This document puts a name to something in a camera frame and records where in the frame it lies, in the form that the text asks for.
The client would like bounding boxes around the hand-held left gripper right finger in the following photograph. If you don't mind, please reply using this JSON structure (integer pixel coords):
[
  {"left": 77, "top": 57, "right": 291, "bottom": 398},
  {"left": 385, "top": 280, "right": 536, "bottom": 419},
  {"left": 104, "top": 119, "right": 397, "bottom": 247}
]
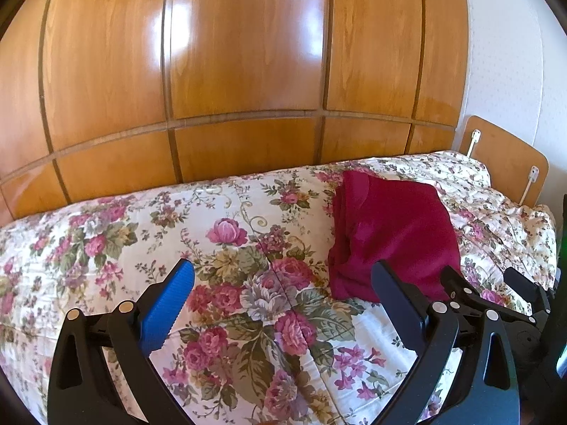
[{"left": 370, "top": 260, "right": 521, "bottom": 425}]

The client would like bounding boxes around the maroon garment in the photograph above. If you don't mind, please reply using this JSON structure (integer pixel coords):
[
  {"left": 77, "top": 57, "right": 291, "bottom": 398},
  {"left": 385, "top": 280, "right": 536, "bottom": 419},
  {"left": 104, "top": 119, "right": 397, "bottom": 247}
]
[{"left": 327, "top": 170, "right": 462, "bottom": 304}]

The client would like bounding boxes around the wooden headboard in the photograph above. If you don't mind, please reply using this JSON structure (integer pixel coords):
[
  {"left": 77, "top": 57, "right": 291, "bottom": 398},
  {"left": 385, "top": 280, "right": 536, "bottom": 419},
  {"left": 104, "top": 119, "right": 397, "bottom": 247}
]
[{"left": 456, "top": 115, "right": 550, "bottom": 206}]

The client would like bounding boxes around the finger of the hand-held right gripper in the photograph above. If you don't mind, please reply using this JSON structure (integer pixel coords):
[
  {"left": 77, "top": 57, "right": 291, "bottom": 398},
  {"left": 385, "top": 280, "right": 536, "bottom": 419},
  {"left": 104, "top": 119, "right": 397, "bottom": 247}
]
[
  {"left": 440, "top": 266, "right": 510, "bottom": 319},
  {"left": 504, "top": 268, "right": 552, "bottom": 316}
]

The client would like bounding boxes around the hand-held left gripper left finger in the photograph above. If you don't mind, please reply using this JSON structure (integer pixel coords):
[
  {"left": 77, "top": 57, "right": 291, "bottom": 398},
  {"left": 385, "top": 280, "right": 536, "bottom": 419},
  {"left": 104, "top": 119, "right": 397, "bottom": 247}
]
[{"left": 46, "top": 257, "right": 196, "bottom": 425}]

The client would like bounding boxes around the floral bedspread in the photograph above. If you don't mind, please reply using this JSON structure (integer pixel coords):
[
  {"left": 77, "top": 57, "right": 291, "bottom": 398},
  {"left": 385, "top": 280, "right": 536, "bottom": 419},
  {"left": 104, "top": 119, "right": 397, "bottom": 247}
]
[{"left": 0, "top": 151, "right": 558, "bottom": 425}]

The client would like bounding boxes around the wooden wardrobe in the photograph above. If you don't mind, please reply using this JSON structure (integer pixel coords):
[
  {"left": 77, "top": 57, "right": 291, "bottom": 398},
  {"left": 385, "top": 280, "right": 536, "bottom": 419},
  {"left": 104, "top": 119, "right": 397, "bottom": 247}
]
[{"left": 0, "top": 0, "right": 469, "bottom": 222}]

